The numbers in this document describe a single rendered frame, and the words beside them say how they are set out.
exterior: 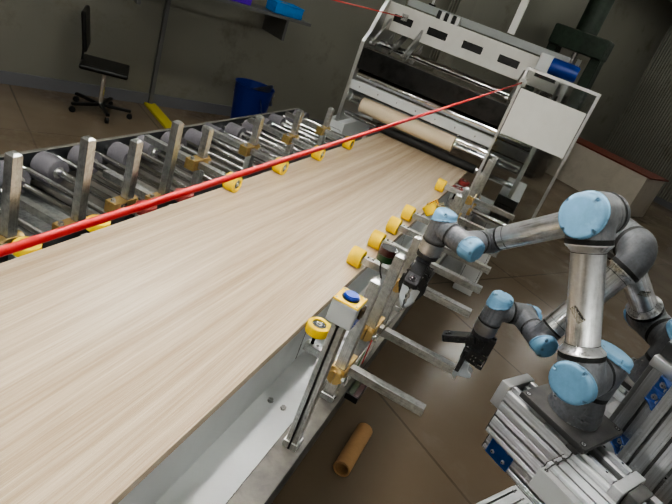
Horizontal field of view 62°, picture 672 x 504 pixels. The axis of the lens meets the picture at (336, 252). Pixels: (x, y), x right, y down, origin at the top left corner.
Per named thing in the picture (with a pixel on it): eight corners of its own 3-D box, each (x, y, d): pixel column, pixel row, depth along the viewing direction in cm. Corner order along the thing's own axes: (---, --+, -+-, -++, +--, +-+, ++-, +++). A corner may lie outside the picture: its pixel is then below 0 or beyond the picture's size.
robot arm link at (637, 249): (683, 261, 159) (548, 366, 172) (658, 242, 168) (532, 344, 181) (665, 238, 154) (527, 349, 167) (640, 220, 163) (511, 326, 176)
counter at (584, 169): (548, 165, 1068) (566, 130, 1037) (645, 218, 932) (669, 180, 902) (528, 162, 1026) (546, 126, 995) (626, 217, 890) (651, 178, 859)
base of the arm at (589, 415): (608, 424, 159) (626, 399, 155) (581, 436, 150) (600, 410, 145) (565, 388, 169) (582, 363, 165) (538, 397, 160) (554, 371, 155)
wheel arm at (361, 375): (422, 413, 177) (427, 403, 175) (419, 419, 174) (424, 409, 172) (305, 346, 187) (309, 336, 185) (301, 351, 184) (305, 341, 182)
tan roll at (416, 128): (514, 178, 420) (521, 163, 415) (512, 181, 409) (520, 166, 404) (350, 106, 454) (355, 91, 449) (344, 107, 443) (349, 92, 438)
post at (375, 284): (333, 398, 184) (385, 279, 163) (329, 404, 181) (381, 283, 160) (324, 393, 185) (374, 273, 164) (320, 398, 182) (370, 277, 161)
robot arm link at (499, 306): (521, 304, 177) (498, 299, 174) (505, 331, 181) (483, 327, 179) (510, 290, 183) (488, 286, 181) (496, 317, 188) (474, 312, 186)
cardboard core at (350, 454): (374, 428, 268) (352, 467, 242) (369, 439, 272) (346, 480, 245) (360, 419, 270) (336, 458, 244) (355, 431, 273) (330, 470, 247)
